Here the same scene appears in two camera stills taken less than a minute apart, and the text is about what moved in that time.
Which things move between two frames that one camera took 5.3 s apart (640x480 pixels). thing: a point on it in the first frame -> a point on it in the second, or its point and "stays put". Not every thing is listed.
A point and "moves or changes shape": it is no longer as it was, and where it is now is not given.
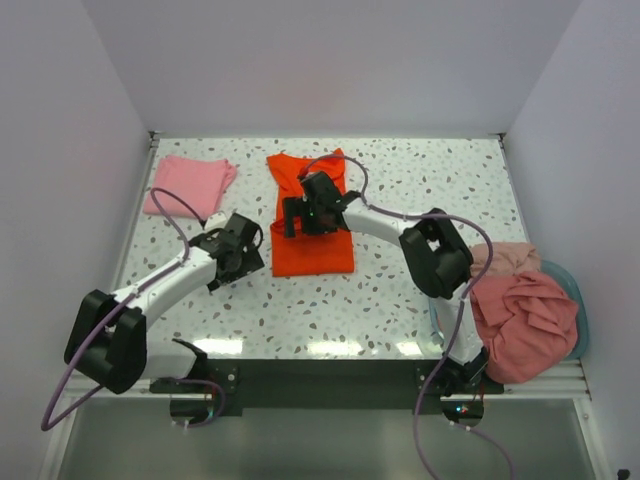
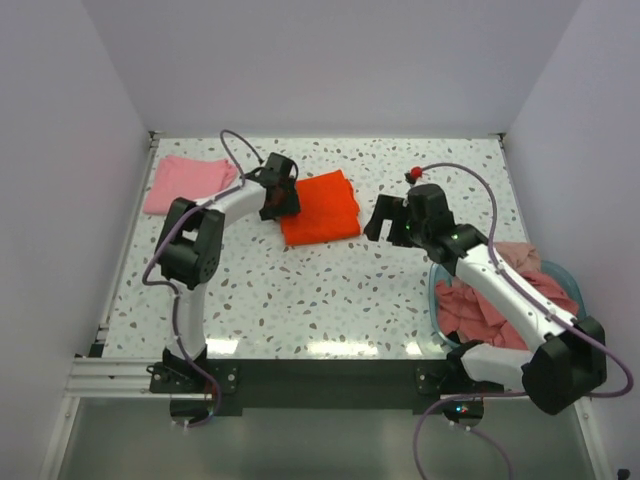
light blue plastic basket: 583,314 stays put
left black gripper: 239,270 -> 282,198
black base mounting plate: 328,384 stays put
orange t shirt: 306,254 moves or changes shape
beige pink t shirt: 507,258 stays put
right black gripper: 290,216 -> 395,226
